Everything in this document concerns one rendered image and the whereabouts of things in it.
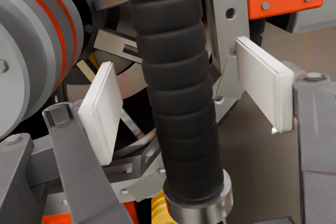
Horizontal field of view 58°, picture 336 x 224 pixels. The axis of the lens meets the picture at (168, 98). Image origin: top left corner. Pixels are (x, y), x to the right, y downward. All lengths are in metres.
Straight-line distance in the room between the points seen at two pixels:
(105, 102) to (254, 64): 0.08
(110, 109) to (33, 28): 0.14
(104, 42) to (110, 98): 0.32
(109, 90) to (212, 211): 0.09
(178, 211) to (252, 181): 1.19
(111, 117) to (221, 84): 0.25
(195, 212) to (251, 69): 0.09
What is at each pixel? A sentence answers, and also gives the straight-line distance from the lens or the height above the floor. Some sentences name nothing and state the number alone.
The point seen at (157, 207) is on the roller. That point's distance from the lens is 0.53.
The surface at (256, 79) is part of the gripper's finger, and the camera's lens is 0.16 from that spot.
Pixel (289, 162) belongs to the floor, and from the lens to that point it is 1.49.
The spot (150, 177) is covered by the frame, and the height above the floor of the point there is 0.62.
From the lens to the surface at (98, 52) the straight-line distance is 0.65.
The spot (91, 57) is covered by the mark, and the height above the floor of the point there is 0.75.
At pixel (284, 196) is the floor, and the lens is 1.32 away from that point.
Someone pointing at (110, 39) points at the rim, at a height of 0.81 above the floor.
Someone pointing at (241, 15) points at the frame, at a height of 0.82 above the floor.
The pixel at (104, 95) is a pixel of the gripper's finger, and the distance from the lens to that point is 0.16.
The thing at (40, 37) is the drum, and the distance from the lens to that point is 0.28.
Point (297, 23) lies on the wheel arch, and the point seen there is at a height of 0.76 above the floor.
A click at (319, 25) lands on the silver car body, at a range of 0.60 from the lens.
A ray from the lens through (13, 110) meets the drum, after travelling 0.26.
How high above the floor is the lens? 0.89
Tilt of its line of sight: 24 degrees down
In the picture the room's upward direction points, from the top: 11 degrees counter-clockwise
